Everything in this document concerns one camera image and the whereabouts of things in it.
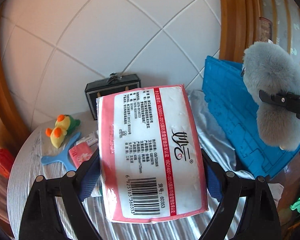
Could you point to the yellow duck plush toy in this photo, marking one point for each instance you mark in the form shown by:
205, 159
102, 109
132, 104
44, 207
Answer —
64, 125

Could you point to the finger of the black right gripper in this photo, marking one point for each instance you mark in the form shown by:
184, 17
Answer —
289, 101

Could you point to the blue plastic storage bin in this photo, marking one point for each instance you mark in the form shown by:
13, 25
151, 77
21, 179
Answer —
235, 111

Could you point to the black gift box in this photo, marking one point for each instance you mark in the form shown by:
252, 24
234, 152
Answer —
115, 83

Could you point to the wooden door frame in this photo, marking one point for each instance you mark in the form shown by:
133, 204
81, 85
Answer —
240, 27

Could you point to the grey fluffy plush toy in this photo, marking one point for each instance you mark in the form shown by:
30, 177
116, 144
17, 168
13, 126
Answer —
270, 68

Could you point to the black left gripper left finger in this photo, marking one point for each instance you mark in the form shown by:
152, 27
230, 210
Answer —
41, 219

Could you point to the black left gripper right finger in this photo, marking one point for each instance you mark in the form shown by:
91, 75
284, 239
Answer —
259, 219

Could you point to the red bag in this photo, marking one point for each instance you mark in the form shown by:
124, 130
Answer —
6, 162

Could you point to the small white box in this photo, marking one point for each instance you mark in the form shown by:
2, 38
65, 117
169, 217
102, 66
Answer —
89, 139

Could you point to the striped silver tablecloth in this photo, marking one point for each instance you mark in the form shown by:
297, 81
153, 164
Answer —
153, 171

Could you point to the pink white tissue pack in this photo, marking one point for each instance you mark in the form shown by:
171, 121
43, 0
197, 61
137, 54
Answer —
151, 162

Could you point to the blue plastic boomerang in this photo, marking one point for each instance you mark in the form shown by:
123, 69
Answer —
63, 157

